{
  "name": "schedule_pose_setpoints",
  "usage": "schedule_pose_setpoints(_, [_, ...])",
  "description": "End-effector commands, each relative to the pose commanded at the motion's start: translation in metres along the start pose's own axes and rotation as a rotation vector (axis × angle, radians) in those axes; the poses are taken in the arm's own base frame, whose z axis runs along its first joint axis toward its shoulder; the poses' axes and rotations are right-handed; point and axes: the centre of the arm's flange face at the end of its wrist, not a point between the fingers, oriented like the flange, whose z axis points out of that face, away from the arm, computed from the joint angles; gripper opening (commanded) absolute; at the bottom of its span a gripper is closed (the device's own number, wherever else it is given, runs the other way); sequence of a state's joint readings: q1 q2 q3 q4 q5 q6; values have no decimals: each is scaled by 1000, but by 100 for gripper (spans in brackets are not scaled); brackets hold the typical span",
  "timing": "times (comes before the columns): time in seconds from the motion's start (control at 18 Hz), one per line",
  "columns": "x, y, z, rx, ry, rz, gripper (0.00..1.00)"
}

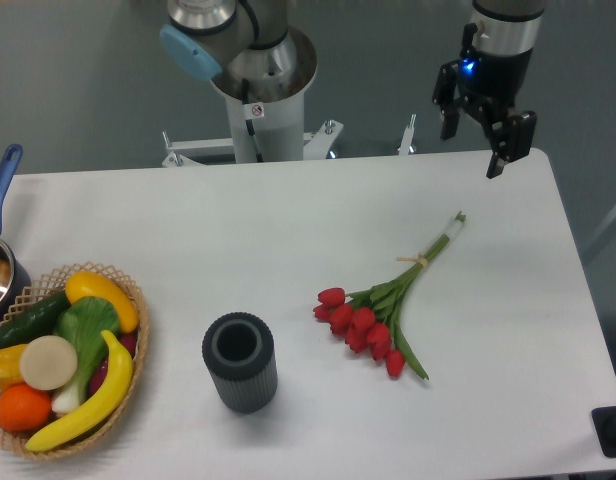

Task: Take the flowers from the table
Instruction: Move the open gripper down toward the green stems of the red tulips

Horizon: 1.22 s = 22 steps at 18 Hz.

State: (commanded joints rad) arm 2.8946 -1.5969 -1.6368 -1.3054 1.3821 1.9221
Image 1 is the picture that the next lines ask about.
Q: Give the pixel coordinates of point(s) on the woven wicker basket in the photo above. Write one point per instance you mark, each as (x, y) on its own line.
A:
(47, 285)

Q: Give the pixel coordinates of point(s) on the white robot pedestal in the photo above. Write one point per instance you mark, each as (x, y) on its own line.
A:
(264, 95)

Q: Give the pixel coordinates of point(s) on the red vegetable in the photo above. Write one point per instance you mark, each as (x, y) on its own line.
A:
(129, 341)

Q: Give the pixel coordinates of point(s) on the black device at edge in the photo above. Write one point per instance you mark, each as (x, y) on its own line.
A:
(604, 419)

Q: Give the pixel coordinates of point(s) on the blue handled saucepan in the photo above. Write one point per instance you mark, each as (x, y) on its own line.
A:
(13, 276)

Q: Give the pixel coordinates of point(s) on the orange fruit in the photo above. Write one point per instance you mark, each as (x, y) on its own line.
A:
(23, 408)

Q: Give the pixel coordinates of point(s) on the yellow squash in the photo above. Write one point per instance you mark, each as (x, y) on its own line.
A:
(90, 284)

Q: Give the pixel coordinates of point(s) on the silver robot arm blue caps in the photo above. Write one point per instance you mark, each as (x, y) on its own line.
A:
(204, 37)

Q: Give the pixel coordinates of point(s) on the yellow banana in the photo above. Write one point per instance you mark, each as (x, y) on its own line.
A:
(94, 410)

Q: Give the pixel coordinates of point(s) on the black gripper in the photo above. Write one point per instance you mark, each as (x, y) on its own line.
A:
(493, 62)

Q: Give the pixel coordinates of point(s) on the beige round disc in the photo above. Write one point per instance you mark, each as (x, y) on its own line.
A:
(48, 363)

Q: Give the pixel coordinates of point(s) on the yellow bell pepper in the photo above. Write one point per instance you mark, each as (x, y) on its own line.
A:
(10, 373)

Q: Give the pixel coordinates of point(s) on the green bok choy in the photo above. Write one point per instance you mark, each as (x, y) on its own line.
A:
(81, 325)

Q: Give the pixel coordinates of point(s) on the white metal base frame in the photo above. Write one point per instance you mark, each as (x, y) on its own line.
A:
(322, 144)

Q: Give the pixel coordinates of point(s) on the dark grey ribbed vase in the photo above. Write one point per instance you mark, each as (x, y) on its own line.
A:
(239, 352)

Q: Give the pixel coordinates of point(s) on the green cucumber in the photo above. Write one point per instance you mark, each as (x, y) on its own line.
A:
(37, 320)

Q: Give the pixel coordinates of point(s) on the red tulip bouquet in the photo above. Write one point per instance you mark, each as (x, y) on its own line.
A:
(370, 320)

